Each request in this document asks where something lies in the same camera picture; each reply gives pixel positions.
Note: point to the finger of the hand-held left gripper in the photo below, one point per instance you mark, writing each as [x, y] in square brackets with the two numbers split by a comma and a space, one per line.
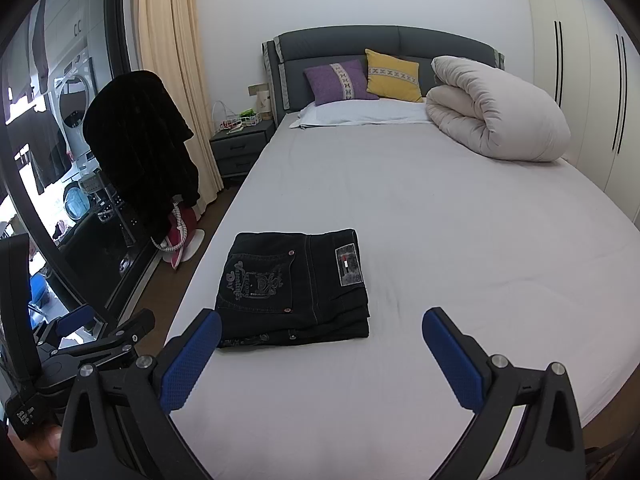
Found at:
[115, 335]
[75, 321]

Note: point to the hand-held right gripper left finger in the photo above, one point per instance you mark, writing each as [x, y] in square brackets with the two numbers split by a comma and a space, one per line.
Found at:
[190, 360]

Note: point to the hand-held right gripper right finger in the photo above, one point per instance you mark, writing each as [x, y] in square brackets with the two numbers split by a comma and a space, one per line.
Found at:
[452, 360]

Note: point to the black pants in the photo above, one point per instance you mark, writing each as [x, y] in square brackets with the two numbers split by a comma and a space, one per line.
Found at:
[280, 280]

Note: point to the person's left hand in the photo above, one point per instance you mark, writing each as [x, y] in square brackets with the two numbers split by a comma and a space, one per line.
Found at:
[42, 442]

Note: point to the blue plastic bucket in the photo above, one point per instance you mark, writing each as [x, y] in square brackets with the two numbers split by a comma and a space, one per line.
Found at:
[39, 290]

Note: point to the red garment steamer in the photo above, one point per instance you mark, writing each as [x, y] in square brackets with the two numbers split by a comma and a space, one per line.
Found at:
[177, 232]

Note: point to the bed with white sheet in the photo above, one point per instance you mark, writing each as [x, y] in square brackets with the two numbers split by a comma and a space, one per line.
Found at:
[400, 210]

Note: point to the dark hanging laundry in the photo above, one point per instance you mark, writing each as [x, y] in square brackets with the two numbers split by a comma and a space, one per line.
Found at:
[40, 45]
[42, 150]

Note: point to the black hanging garment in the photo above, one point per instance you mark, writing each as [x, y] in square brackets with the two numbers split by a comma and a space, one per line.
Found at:
[140, 150]

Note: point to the grey nightstand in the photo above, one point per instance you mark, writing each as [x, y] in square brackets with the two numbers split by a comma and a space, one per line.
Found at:
[240, 150]

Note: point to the folded beige duvet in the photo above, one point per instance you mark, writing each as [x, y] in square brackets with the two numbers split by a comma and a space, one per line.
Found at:
[495, 115]

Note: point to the white pillow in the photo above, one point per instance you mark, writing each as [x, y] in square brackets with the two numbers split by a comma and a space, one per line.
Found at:
[360, 112]

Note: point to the small white container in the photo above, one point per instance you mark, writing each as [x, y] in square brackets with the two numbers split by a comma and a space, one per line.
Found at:
[265, 105]

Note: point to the white wardrobe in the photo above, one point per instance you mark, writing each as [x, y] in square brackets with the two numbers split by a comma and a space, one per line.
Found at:
[590, 110]

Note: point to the yellow cushion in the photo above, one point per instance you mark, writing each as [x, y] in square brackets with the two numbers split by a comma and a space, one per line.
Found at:
[395, 77]

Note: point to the purple cushion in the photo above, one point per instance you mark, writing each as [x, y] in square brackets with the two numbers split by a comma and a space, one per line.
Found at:
[335, 82]

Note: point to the beige curtain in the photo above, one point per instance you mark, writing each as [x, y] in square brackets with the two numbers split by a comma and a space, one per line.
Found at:
[170, 35]

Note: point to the black framed glass door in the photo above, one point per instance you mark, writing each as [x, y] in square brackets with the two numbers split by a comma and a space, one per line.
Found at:
[120, 20]

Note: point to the grey padded headboard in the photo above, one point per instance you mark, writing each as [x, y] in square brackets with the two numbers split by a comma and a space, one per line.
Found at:
[350, 45]

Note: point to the beige wall switch panel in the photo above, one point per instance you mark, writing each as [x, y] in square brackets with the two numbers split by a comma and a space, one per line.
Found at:
[256, 90]

